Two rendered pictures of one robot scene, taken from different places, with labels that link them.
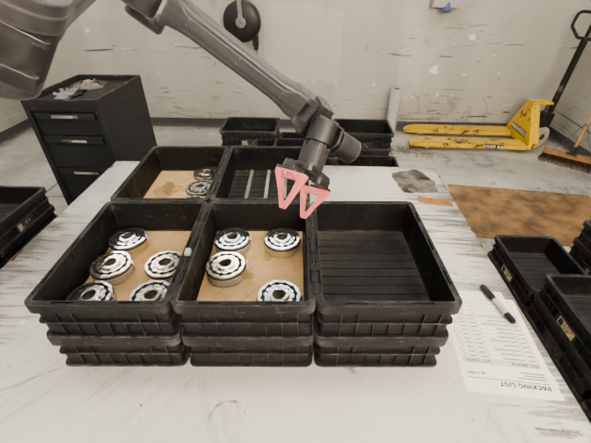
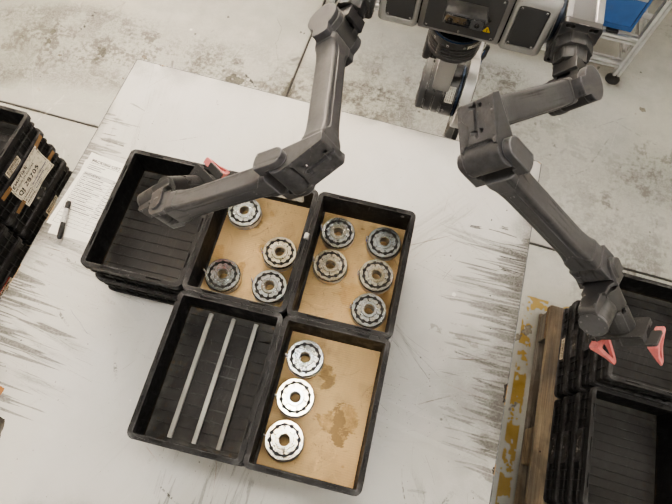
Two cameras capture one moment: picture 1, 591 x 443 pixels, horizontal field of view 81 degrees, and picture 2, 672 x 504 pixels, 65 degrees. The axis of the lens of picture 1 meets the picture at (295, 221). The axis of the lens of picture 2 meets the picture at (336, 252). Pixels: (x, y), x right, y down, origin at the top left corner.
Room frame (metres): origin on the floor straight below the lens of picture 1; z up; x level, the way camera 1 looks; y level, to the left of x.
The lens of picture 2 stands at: (1.25, 0.44, 2.33)
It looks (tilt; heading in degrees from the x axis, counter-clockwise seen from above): 67 degrees down; 188
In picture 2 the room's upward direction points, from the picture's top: 5 degrees clockwise
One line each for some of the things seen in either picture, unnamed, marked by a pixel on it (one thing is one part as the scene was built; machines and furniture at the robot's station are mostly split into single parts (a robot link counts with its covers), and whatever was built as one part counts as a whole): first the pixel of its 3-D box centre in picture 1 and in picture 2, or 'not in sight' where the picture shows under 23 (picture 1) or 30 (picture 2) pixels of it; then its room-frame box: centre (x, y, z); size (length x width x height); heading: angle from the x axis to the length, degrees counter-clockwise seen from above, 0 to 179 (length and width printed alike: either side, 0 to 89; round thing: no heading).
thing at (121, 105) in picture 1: (108, 151); not in sight; (2.29, 1.33, 0.45); 0.60 x 0.45 x 0.90; 177
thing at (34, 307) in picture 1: (133, 247); (353, 262); (0.67, 0.41, 0.92); 0.40 x 0.30 x 0.02; 0
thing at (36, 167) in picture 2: not in sight; (31, 176); (0.40, -0.97, 0.41); 0.31 x 0.02 x 0.16; 177
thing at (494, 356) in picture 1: (491, 337); (95, 198); (0.56, -0.51, 0.70); 0.33 x 0.23 x 0.01; 177
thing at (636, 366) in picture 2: not in sight; (620, 348); (0.54, 1.46, 0.37); 0.40 x 0.30 x 0.45; 177
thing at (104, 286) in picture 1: (89, 296); (384, 242); (0.56, 0.48, 0.86); 0.10 x 0.10 x 0.01
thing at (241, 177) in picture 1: (266, 185); (212, 376); (1.07, 0.11, 0.87); 0.40 x 0.30 x 0.11; 0
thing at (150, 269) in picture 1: (164, 264); (330, 265); (0.67, 0.34, 0.86); 0.10 x 0.10 x 0.01
